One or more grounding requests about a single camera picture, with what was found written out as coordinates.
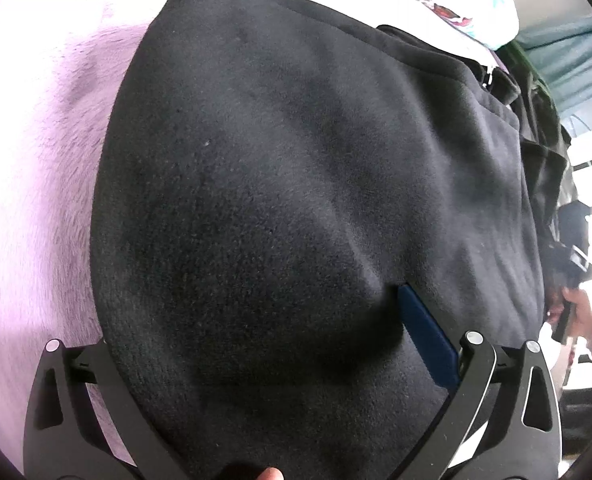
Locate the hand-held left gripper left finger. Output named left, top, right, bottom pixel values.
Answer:
left=23, top=339, right=187, bottom=480

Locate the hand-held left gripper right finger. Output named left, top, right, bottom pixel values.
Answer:
left=371, top=284, right=564, bottom=480

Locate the black fleece sweatshirt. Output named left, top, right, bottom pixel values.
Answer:
left=90, top=0, right=547, bottom=480

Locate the person's right hand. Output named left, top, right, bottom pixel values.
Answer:
left=546, top=285, right=592, bottom=345

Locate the dark olive jacket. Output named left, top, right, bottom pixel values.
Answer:
left=493, top=42, right=579, bottom=261

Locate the green cloth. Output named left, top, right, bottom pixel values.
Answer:
left=513, top=10, right=592, bottom=123

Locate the pink bed sheet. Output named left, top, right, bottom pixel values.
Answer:
left=0, top=5, right=151, bottom=466

